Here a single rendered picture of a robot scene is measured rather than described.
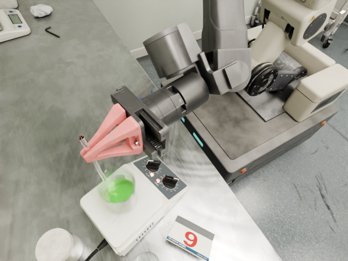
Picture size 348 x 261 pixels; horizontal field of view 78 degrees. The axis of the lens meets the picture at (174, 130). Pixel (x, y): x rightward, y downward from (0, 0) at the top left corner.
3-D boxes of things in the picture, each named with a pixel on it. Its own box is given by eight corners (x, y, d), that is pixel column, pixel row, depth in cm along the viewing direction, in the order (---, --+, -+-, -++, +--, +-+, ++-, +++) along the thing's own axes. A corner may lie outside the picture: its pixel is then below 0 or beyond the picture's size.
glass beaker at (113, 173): (100, 201, 42) (87, 185, 35) (124, 177, 45) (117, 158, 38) (125, 226, 40) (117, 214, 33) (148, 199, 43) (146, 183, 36)
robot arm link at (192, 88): (218, 99, 35) (197, 101, 40) (202, 58, 33) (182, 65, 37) (187, 120, 32) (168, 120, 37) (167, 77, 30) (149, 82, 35)
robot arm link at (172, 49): (253, 78, 33) (224, 79, 41) (227, -2, 29) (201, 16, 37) (185, 116, 31) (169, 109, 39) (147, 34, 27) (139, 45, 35)
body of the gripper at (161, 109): (157, 135, 26) (200, 106, 29) (112, 88, 30) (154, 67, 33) (158, 160, 31) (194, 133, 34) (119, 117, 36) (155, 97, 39)
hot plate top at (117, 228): (127, 163, 47) (127, 161, 47) (165, 202, 43) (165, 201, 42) (78, 202, 42) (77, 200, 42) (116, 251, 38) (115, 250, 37)
